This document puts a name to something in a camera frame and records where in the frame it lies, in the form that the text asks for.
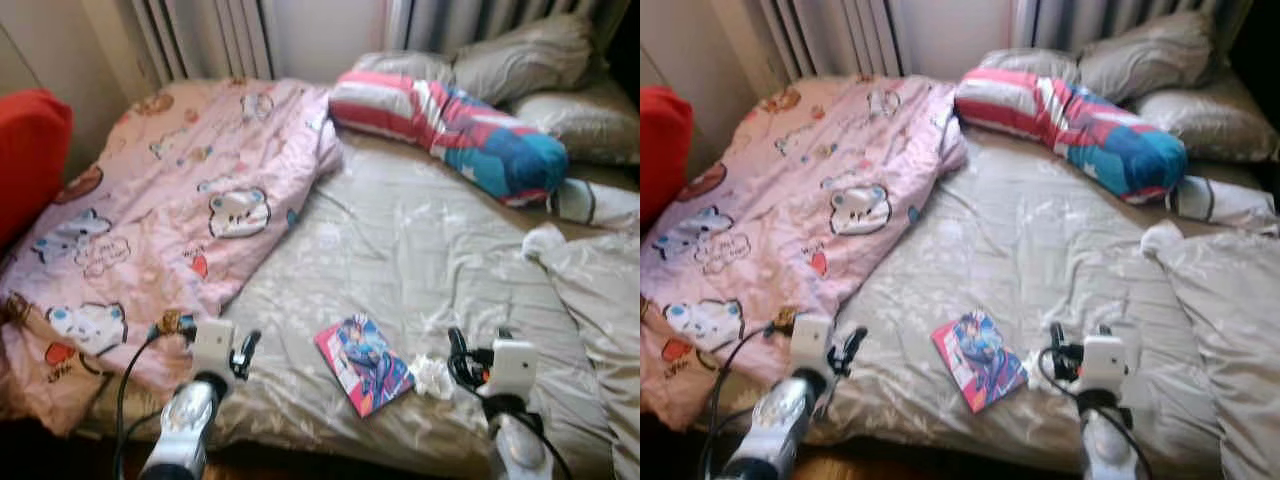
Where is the red cushioned chair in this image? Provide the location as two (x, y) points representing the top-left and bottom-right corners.
(0, 88), (74, 251)
(640, 85), (695, 231)

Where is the white ribbed radiator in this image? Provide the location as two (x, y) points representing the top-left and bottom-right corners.
(130, 0), (276, 86)
(757, 0), (906, 81)

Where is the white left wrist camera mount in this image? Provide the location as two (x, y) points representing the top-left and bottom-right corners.
(190, 318), (236, 381)
(790, 315), (834, 376)

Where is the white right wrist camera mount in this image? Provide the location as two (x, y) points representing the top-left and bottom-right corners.
(485, 338), (539, 399)
(1080, 333), (1129, 393)

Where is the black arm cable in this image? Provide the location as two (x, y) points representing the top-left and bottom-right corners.
(1035, 345), (1156, 480)
(445, 345), (576, 480)
(112, 322), (196, 480)
(697, 320), (796, 480)

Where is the colourful comic book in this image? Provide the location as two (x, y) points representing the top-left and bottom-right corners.
(314, 314), (415, 419)
(931, 309), (1028, 414)

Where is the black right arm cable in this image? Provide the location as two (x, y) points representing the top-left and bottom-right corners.
(1035, 345), (1156, 480)
(445, 345), (576, 480)

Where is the grey ribbed radiator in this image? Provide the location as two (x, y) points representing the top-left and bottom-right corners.
(1012, 0), (1251, 56)
(385, 0), (631, 56)

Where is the large plump grey pillow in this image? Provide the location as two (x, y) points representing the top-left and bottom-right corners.
(452, 12), (596, 106)
(1077, 10), (1216, 103)

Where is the pink cartoon print quilt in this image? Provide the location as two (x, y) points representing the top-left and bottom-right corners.
(640, 75), (969, 431)
(0, 78), (344, 436)

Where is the white tissue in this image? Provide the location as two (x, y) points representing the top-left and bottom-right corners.
(408, 353), (459, 401)

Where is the white bolster with dark stripe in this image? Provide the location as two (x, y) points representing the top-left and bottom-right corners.
(548, 178), (641, 233)
(1168, 175), (1280, 233)

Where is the grey floral bed sheet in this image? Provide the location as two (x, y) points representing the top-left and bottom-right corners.
(80, 130), (641, 476)
(700, 125), (1280, 471)

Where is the flat grey floral pillow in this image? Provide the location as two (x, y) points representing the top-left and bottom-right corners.
(505, 80), (641, 166)
(1130, 85), (1280, 163)

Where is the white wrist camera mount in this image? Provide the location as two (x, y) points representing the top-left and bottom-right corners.
(790, 315), (834, 376)
(1080, 333), (1129, 393)
(485, 338), (539, 399)
(190, 318), (236, 381)

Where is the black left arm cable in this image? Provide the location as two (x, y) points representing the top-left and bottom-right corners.
(697, 320), (796, 480)
(112, 322), (196, 480)

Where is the grey floral duvet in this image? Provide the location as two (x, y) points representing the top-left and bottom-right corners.
(522, 222), (641, 480)
(1140, 220), (1280, 480)

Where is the small grey pillow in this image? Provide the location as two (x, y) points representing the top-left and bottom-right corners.
(350, 50), (456, 89)
(978, 48), (1081, 86)

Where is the red white blue striped pillow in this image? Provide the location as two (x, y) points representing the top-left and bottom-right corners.
(953, 67), (1189, 205)
(328, 70), (569, 208)

